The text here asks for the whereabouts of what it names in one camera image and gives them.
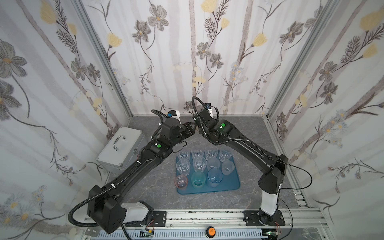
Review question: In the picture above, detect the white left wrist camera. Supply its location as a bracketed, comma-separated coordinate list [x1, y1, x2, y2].
[167, 110, 181, 122]

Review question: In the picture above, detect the green plastic cup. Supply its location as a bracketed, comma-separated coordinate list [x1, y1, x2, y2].
[191, 172, 206, 189]

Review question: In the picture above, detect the orange emergency button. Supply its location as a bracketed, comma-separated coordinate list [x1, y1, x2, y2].
[206, 226, 217, 239]

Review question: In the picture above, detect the pink plastic cup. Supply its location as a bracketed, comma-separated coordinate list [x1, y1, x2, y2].
[174, 175, 189, 191]

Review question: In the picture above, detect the clear ribbed glass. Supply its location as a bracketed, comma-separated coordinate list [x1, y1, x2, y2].
[177, 151, 190, 161]
[205, 146, 219, 160]
[219, 146, 233, 162]
[191, 149, 205, 158]

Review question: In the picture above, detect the frosted plastic cup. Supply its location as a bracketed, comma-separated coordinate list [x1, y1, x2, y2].
[207, 158, 221, 171]
[221, 160, 235, 176]

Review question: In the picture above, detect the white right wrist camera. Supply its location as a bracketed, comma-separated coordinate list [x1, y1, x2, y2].
[205, 103, 220, 119]

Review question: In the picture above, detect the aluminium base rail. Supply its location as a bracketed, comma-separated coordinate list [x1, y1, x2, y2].
[83, 207, 334, 240]

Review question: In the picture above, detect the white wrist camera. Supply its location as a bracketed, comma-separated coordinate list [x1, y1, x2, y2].
[205, 103, 220, 119]
[167, 110, 181, 122]

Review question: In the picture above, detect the silver metal case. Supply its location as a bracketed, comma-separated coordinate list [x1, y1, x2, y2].
[96, 127, 148, 175]

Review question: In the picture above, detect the teal plastic tray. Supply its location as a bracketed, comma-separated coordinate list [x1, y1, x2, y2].
[176, 151, 241, 195]

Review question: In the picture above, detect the blue plastic cup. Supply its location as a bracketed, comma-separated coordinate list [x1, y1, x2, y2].
[207, 168, 224, 188]

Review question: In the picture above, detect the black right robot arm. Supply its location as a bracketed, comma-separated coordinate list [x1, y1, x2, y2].
[192, 96, 293, 226]

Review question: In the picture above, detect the clear small glass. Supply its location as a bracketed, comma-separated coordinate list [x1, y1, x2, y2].
[176, 158, 191, 176]

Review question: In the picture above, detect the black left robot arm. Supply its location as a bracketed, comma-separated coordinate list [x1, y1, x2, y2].
[68, 110, 202, 234]

